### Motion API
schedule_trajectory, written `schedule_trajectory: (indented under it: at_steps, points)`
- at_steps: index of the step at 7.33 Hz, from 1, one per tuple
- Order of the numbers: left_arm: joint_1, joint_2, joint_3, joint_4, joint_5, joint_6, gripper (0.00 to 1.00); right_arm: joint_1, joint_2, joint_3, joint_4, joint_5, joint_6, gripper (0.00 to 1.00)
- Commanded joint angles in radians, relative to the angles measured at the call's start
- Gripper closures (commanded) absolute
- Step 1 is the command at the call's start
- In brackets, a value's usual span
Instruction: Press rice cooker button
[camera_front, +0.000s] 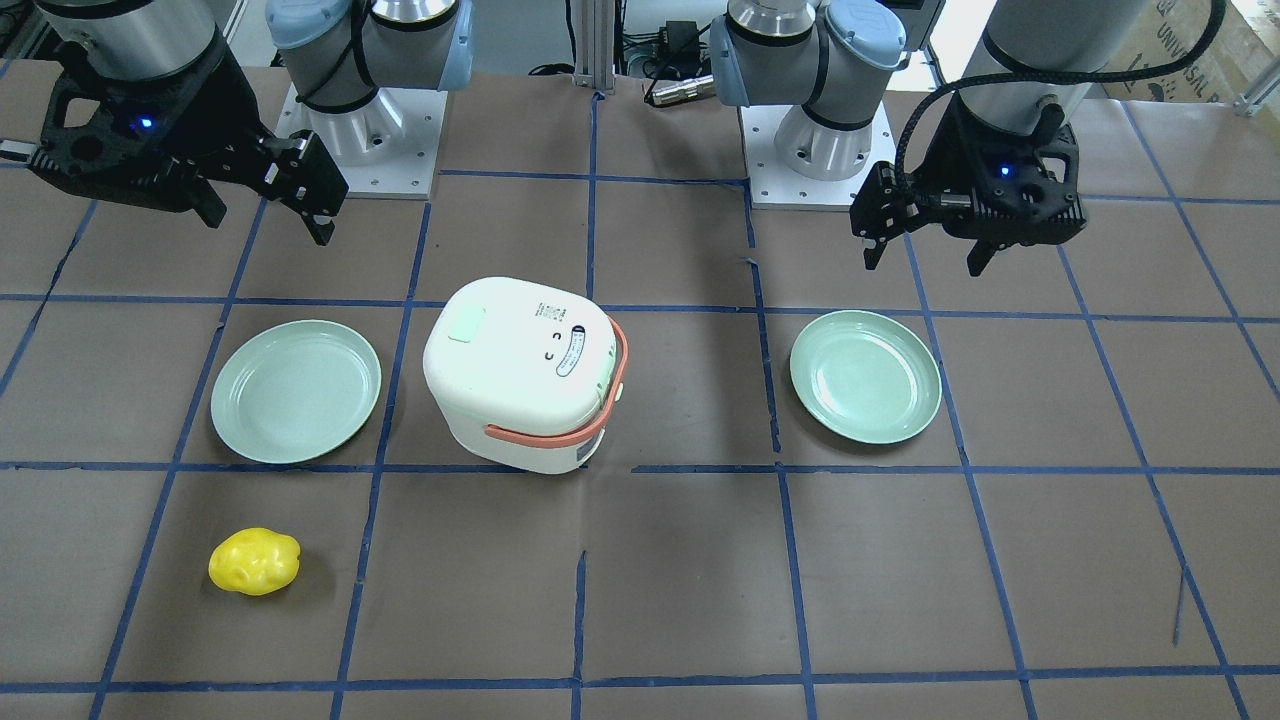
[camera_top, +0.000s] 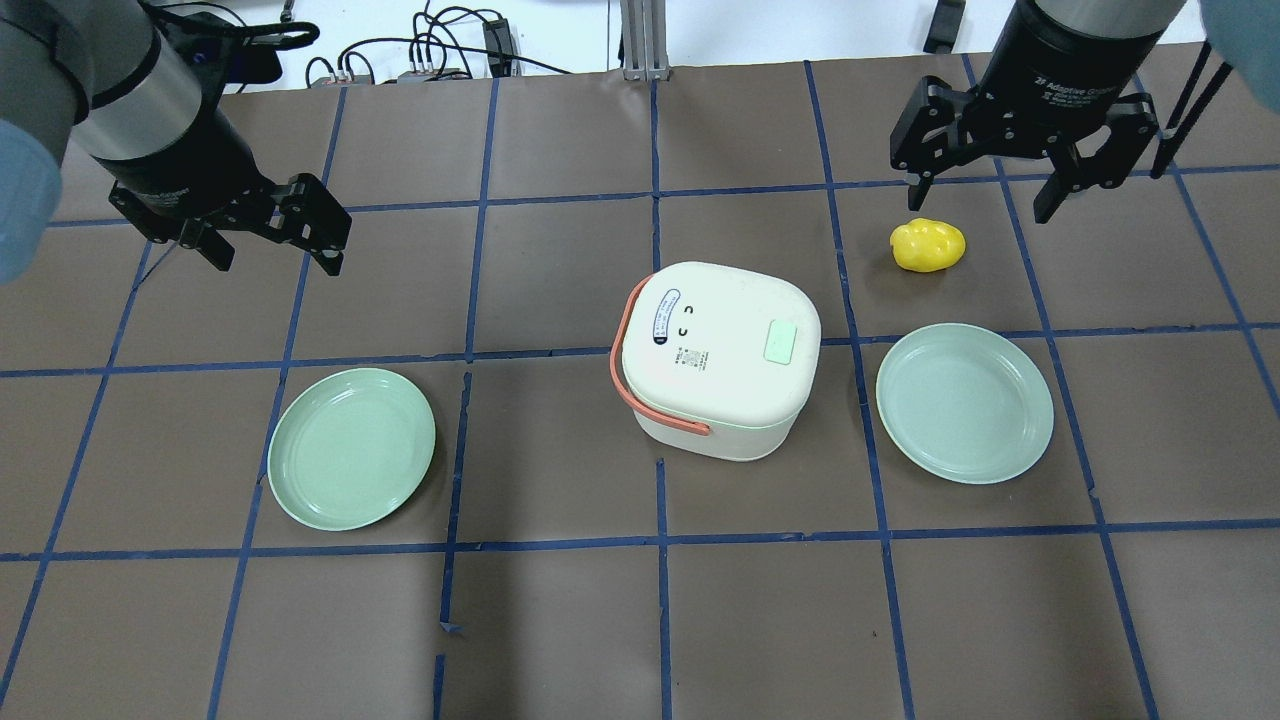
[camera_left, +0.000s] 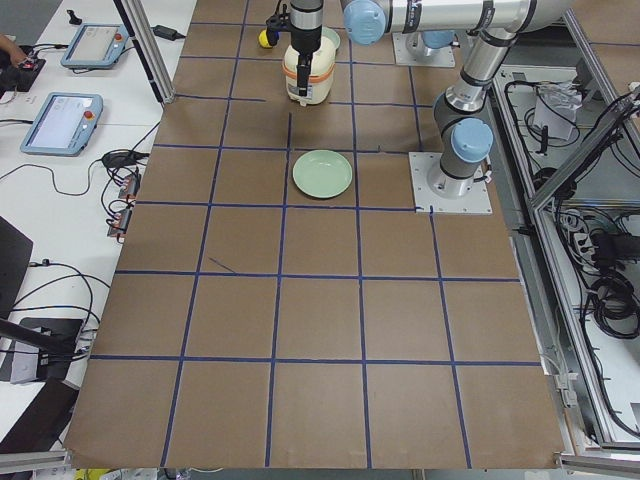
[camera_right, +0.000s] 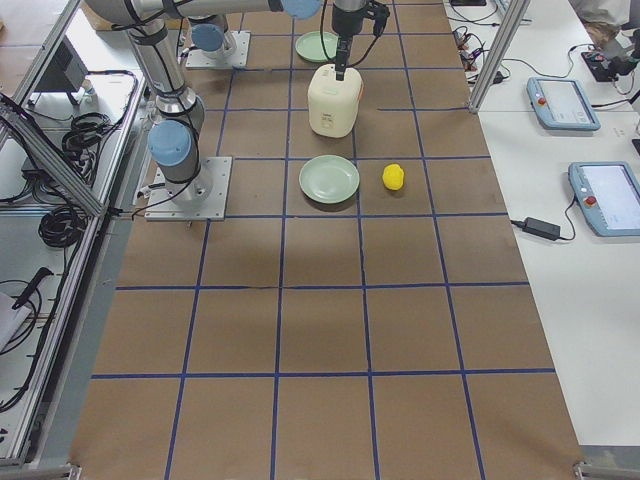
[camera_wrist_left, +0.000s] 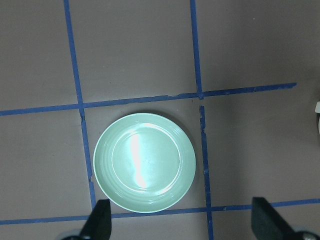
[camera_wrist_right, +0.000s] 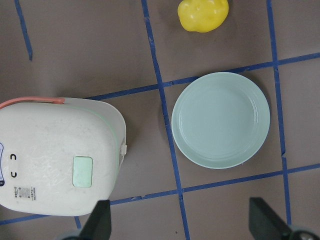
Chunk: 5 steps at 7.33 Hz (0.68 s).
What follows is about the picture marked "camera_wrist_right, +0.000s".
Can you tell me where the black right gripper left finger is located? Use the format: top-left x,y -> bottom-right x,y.
78,200 -> 111,240

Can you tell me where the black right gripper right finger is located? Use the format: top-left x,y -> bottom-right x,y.
249,197 -> 292,240

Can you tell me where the white rice cooker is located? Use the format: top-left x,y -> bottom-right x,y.
0,96 -> 127,216

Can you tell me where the light green plate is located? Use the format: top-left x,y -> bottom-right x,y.
171,72 -> 271,169

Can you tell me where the yellow toy pepper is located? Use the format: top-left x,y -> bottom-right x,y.
177,0 -> 229,33

